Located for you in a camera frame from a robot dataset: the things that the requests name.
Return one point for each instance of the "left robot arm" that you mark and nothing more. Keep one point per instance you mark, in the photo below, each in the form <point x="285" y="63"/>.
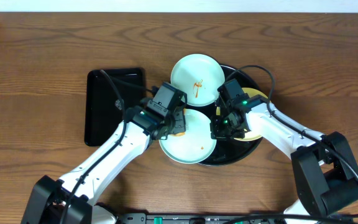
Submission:
<point x="73" y="197"/>

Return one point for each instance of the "yellow plate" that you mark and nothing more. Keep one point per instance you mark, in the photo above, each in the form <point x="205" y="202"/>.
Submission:
<point x="248" y="135"/>

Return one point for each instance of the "light blue plate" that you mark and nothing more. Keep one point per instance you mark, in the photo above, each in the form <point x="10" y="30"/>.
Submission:
<point x="199" y="76"/>
<point x="195" y="144"/>

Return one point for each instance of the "round black serving tray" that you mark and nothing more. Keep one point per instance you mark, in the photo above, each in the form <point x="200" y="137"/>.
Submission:
<point x="230" y="151"/>

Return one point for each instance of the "black rectangular tray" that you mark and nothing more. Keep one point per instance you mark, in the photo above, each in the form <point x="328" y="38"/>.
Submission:
<point x="103" y="109"/>

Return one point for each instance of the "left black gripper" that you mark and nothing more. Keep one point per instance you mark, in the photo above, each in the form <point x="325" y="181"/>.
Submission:
<point x="178" y="126"/>

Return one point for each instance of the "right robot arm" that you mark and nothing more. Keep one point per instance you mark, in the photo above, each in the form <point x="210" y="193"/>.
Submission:
<point x="324" y="167"/>

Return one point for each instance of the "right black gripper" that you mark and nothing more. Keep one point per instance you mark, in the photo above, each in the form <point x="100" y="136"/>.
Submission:
<point x="217" y="133"/>

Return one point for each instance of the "orange green scrub sponge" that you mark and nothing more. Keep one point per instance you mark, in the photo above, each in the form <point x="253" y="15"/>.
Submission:
<point x="178" y="134"/>

